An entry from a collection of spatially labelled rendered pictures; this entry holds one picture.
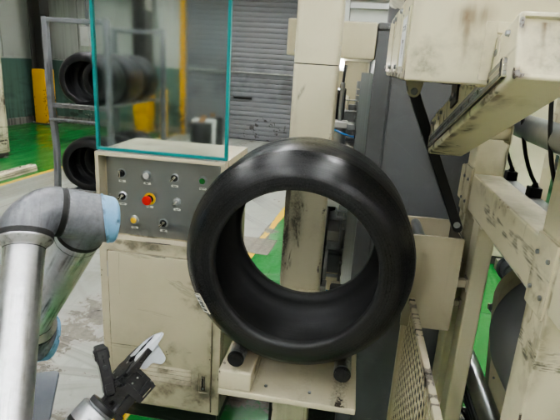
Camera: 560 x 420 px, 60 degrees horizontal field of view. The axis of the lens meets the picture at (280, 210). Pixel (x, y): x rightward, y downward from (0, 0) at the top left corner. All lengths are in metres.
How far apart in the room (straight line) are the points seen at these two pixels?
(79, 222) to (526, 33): 0.95
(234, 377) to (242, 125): 9.63
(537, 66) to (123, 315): 1.95
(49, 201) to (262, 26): 9.64
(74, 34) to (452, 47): 11.89
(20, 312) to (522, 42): 1.01
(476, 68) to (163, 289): 1.66
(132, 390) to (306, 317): 0.56
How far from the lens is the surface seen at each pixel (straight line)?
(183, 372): 2.38
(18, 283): 1.15
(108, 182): 2.19
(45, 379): 1.89
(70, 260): 1.33
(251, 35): 10.71
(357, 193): 1.11
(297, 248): 1.58
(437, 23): 0.86
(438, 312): 1.59
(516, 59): 0.76
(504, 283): 1.89
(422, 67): 0.85
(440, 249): 1.50
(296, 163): 1.12
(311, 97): 1.47
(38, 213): 1.18
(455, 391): 1.75
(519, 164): 4.71
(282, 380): 1.45
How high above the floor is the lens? 1.65
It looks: 17 degrees down
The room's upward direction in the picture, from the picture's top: 4 degrees clockwise
